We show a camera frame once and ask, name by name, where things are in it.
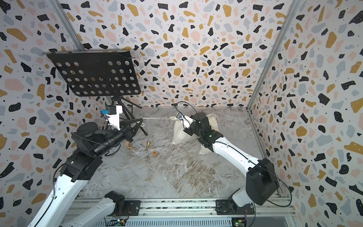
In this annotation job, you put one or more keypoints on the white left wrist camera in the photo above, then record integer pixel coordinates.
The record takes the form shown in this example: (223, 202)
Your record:
(112, 114)

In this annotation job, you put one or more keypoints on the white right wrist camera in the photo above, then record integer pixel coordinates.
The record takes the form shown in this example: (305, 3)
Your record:
(185, 120)

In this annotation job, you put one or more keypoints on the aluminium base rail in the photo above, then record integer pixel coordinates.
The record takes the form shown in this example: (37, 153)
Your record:
(199, 212)

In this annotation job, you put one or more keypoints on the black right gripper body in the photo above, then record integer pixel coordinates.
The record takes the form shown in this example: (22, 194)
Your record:
(194, 129)

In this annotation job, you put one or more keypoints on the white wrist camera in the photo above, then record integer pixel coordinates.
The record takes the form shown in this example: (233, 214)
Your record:
(185, 120)
(112, 114)

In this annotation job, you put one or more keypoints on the black music stand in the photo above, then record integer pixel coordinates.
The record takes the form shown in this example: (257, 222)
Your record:
(98, 73)

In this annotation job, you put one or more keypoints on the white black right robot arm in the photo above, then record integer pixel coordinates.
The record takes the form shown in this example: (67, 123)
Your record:
(261, 179)

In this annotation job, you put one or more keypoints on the gold chess piece upright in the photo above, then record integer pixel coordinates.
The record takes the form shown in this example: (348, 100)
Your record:
(148, 145)

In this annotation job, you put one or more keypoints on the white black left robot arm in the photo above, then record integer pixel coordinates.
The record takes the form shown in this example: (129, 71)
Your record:
(92, 143)

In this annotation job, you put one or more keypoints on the cream drawstring soil bag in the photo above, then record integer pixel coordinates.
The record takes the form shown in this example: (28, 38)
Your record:
(179, 136)

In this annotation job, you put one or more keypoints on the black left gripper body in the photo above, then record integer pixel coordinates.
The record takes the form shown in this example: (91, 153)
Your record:
(126, 133)

